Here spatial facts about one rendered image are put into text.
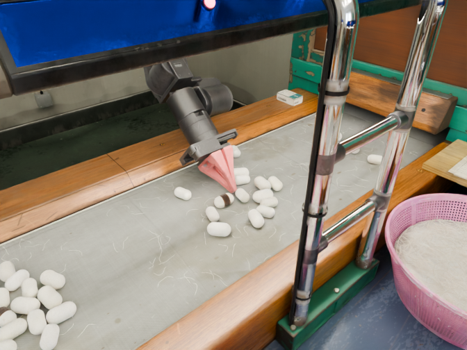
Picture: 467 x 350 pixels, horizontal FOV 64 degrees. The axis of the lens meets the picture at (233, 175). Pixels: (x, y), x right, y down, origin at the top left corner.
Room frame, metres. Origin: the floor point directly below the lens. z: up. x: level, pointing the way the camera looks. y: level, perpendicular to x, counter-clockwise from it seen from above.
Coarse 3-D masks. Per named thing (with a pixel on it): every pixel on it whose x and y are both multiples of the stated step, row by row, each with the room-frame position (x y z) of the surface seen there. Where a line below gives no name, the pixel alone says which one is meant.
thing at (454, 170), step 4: (464, 160) 0.60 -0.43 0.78; (460, 164) 0.58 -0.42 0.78; (464, 164) 0.58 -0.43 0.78; (452, 168) 0.57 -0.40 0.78; (456, 168) 0.57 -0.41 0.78; (460, 168) 0.57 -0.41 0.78; (464, 168) 0.57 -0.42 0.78; (452, 172) 0.55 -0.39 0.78; (456, 172) 0.55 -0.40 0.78; (460, 172) 0.55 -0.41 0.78; (464, 172) 0.55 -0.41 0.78; (460, 176) 0.54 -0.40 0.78; (464, 176) 0.54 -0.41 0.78
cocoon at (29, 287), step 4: (24, 280) 0.33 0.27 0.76; (28, 280) 0.33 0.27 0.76; (32, 280) 0.33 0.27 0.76; (24, 284) 0.32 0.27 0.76; (28, 284) 0.32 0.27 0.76; (32, 284) 0.32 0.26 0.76; (36, 284) 0.33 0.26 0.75; (24, 288) 0.32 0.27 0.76; (28, 288) 0.31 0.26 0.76; (32, 288) 0.32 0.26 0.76; (36, 288) 0.32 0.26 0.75; (24, 292) 0.31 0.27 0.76; (28, 292) 0.31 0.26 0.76; (32, 292) 0.31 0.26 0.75; (36, 292) 0.31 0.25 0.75; (24, 296) 0.31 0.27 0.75; (28, 296) 0.31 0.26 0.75; (32, 296) 0.31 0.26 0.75; (36, 296) 0.31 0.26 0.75
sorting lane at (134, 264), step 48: (240, 144) 0.73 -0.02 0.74; (288, 144) 0.73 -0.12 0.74; (384, 144) 0.73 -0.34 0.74; (144, 192) 0.55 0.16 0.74; (192, 192) 0.55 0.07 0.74; (288, 192) 0.55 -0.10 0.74; (336, 192) 0.55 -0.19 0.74; (48, 240) 0.42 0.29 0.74; (96, 240) 0.42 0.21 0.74; (144, 240) 0.42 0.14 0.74; (192, 240) 0.42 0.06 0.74; (240, 240) 0.42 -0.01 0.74; (288, 240) 0.42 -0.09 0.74; (96, 288) 0.33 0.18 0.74; (144, 288) 0.33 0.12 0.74; (192, 288) 0.33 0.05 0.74; (96, 336) 0.26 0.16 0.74; (144, 336) 0.26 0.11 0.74
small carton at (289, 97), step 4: (280, 92) 0.93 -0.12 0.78; (284, 92) 0.93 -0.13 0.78; (288, 92) 0.93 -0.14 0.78; (292, 92) 0.93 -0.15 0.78; (280, 96) 0.92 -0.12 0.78; (284, 96) 0.91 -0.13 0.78; (288, 96) 0.90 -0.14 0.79; (292, 96) 0.90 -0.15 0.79; (296, 96) 0.90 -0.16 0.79; (300, 96) 0.90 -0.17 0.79; (280, 100) 0.92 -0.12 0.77; (284, 100) 0.91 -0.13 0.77; (288, 100) 0.90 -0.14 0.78; (292, 100) 0.89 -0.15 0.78; (296, 100) 0.89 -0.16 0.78; (300, 100) 0.90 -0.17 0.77; (292, 104) 0.89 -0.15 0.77; (296, 104) 0.89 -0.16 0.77
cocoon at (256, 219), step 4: (248, 212) 0.47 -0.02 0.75; (252, 212) 0.47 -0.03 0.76; (256, 212) 0.46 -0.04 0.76; (248, 216) 0.47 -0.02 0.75; (252, 216) 0.46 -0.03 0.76; (256, 216) 0.46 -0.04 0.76; (260, 216) 0.46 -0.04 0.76; (252, 220) 0.45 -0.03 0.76; (256, 220) 0.45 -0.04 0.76; (260, 220) 0.45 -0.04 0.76; (252, 224) 0.45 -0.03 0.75; (256, 224) 0.45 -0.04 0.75; (260, 224) 0.45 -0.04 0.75
